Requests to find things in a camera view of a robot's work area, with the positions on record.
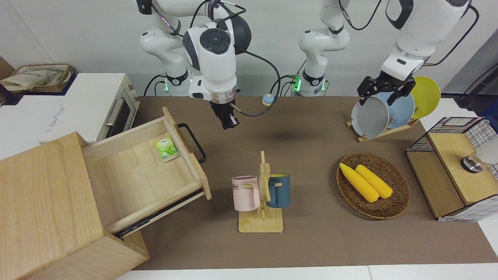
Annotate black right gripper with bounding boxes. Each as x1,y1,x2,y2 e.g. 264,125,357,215
211,100,239,130

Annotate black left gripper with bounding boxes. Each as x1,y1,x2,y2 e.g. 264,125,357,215
357,72,416,106

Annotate light wooden drawer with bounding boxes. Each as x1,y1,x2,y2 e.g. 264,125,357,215
82,107,212,238

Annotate light wooden drawer cabinet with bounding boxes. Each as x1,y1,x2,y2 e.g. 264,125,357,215
0,131,149,280

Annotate light blue plate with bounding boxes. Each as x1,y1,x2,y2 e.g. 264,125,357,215
375,91,416,130

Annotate grey plate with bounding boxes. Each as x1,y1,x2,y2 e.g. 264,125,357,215
351,96,390,138

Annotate yellow plate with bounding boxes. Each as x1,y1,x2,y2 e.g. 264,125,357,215
409,76,441,119

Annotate wooden plate rack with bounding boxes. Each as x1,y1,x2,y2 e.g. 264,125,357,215
346,117,420,143

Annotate green tea packet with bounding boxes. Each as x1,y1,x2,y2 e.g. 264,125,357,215
155,136,180,163

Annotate pink mug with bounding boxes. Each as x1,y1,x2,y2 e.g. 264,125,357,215
231,176,261,212

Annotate dark blue mug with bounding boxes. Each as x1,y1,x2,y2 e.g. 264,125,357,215
267,173,291,208

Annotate black equipment stand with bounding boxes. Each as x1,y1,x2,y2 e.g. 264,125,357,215
455,64,498,115

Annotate yellow corn cob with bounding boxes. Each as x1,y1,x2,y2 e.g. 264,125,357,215
339,163,380,203
355,164,393,200

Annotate wooden mug rack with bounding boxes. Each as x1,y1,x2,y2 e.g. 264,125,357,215
238,151,284,234

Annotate silver round object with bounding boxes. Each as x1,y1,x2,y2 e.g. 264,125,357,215
461,146,498,173

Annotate brown wicker basket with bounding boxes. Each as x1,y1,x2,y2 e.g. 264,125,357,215
336,152,411,220

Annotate brown table mat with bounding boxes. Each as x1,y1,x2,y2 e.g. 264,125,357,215
117,96,498,271

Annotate white toaster oven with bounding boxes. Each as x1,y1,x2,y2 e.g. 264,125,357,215
38,73,140,145

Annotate beige bag in tray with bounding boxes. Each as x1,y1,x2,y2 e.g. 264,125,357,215
11,63,74,94

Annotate beige cloth bag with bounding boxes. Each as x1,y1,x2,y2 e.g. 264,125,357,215
0,66,70,92

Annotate black metal drawer handle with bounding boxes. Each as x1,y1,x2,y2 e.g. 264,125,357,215
178,123,206,164

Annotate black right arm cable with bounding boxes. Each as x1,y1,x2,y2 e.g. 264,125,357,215
191,0,281,117

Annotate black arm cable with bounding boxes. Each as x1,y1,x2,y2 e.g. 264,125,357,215
423,4,480,67
191,0,281,117

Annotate wooden shelf with wire basket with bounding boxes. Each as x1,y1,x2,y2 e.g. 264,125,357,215
405,117,498,222

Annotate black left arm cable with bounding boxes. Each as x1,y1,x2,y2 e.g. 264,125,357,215
423,4,480,67

